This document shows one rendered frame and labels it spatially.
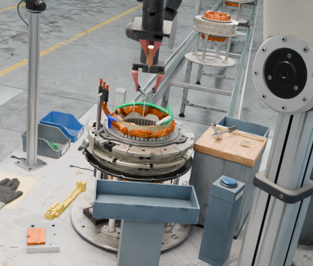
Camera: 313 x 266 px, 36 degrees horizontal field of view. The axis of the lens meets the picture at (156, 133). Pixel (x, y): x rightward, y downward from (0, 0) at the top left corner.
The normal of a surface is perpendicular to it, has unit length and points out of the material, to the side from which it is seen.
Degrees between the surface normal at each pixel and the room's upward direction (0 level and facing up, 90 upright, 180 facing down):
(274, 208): 90
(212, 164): 90
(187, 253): 0
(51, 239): 0
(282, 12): 109
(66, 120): 87
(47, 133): 88
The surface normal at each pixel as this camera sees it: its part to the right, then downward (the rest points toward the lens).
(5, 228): 0.12, -0.91
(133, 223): 0.07, 0.40
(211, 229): -0.53, 0.27
